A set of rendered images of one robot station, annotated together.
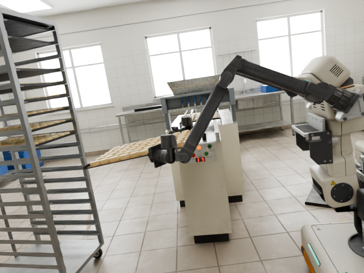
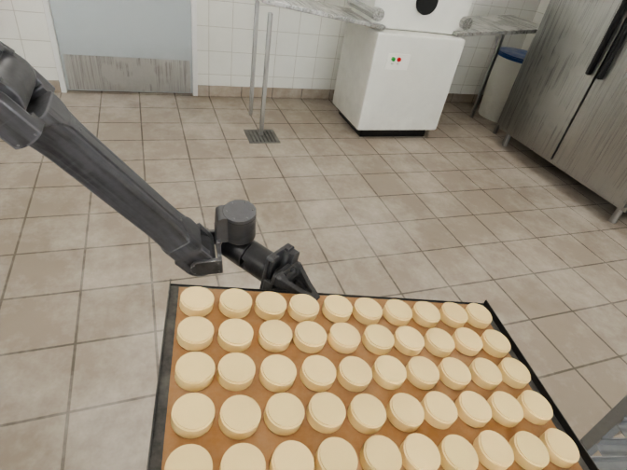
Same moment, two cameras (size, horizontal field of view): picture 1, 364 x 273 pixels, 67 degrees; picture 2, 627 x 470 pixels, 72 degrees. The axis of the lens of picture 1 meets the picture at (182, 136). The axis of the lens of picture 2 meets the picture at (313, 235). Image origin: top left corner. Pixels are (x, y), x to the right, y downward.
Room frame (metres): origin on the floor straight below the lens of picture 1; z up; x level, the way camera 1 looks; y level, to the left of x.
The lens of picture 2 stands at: (1.78, -0.08, 1.50)
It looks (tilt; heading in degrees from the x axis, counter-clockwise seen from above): 37 degrees down; 153
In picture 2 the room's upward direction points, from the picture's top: 11 degrees clockwise
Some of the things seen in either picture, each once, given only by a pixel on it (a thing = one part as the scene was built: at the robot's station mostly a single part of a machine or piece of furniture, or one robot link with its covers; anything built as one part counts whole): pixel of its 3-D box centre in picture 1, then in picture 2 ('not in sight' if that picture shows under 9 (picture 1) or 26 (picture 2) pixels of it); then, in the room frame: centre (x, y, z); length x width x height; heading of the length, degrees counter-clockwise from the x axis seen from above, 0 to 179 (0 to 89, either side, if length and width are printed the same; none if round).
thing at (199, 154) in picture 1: (199, 152); not in sight; (1.96, -0.11, 0.77); 0.24 x 0.04 x 0.14; 83
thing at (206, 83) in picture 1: (196, 85); not in sight; (2.82, -0.22, 1.25); 0.56 x 0.29 x 0.14; 83
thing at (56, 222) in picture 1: (61, 222); not in sight; (2.06, 1.06, 0.33); 0.64 x 0.03 x 0.03; 75
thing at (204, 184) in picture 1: (205, 176); not in sight; (2.32, -0.16, 0.45); 0.70 x 0.34 x 0.90; 173
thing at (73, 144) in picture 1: (43, 147); not in sight; (2.06, 1.06, 0.96); 0.64 x 0.03 x 0.03; 75
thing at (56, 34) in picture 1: (79, 142); not in sight; (2.01, 0.76, 0.97); 0.03 x 0.03 x 1.70; 75
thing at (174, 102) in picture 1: (199, 108); not in sight; (2.82, -0.22, 1.01); 0.72 x 0.33 x 0.34; 83
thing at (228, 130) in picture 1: (206, 151); not in sight; (3.30, -0.28, 0.42); 1.28 x 0.72 x 0.84; 173
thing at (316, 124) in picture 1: (313, 136); not in sight; (1.36, -0.67, 0.93); 0.28 x 0.16 x 0.22; 170
